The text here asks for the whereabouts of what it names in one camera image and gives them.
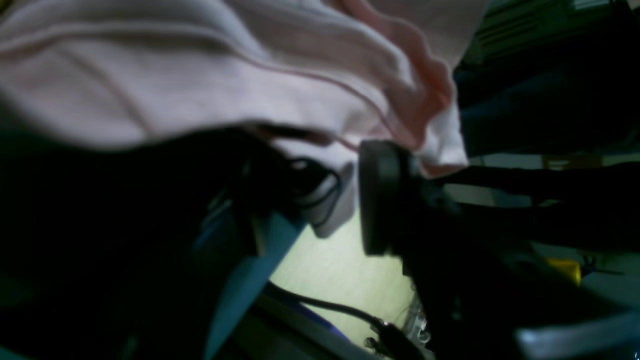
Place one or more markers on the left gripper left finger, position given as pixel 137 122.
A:
pixel 124 255

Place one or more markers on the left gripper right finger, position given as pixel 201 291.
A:
pixel 482 294

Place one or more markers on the pink T-shirt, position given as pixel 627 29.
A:
pixel 313 78

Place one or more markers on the teal table cloth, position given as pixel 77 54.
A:
pixel 248 278

